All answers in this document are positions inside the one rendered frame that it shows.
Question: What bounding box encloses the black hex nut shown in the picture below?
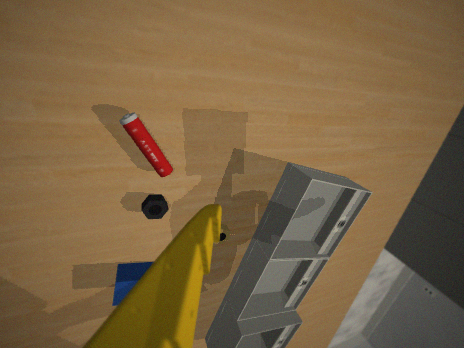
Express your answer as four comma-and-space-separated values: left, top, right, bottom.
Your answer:
142, 195, 169, 219

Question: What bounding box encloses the olive-yellow hex nut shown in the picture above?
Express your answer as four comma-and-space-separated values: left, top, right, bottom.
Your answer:
213, 224, 230, 245

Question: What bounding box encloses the red battery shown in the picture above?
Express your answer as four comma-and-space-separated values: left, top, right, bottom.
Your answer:
119, 112, 173, 177

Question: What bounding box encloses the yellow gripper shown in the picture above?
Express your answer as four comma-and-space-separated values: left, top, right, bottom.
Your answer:
83, 204, 222, 348

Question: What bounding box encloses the blue battery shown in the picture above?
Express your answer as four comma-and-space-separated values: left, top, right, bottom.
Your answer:
112, 262, 153, 306

